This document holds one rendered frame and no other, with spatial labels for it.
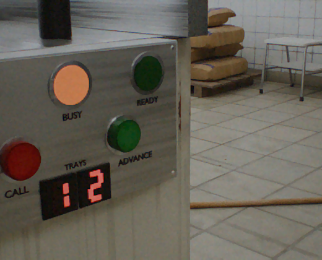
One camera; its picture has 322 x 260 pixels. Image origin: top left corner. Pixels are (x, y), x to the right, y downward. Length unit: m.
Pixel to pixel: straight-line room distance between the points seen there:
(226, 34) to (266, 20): 0.66
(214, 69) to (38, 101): 3.85
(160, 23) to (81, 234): 0.22
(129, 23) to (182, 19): 0.09
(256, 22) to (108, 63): 4.56
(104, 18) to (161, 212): 0.23
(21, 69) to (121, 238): 0.22
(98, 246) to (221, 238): 1.39
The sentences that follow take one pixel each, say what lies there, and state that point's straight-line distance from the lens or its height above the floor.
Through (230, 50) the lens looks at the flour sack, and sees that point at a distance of 4.71.
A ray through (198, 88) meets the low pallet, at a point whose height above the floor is 0.07.
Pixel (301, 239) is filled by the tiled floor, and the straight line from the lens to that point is 1.93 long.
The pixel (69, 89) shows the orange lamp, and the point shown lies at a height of 0.81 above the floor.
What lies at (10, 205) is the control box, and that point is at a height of 0.72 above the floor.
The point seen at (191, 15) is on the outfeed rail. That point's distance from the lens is 0.49.
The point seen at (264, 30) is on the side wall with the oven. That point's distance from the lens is 4.92.
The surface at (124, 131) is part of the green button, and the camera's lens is 0.44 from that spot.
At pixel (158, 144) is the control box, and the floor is 0.74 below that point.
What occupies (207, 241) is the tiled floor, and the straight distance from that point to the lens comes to 1.87.
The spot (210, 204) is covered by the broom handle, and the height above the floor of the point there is 0.02.
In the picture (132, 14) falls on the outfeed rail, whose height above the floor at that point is 0.86.
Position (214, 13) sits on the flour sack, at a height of 0.66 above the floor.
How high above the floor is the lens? 0.89
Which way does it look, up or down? 16 degrees down
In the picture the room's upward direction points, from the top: 1 degrees counter-clockwise
